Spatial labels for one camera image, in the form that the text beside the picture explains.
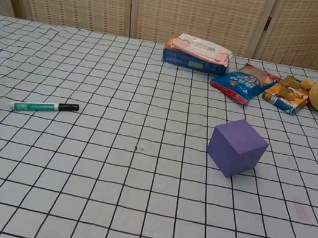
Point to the yellow blue small carton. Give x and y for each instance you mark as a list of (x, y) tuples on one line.
[(286, 96)]

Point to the brass screen hinge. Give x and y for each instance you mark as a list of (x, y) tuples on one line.
[(267, 23)]

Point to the white black grid tablecloth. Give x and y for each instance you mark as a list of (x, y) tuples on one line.
[(134, 188)]

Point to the blue red snack bag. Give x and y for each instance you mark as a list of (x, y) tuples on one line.
[(242, 83)]

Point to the pink wet wipes pack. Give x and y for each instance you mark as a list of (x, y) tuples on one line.
[(202, 50)]

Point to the purple foam cube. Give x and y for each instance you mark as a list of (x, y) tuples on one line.
[(233, 150)]

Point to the green whiteboard marker black cap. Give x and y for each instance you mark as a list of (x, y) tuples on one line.
[(38, 106)]

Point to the woven rattan folding screen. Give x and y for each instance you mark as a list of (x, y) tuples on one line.
[(196, 11)]

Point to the blue rectangular box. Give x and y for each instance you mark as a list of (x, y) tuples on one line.
[(187, 62)]

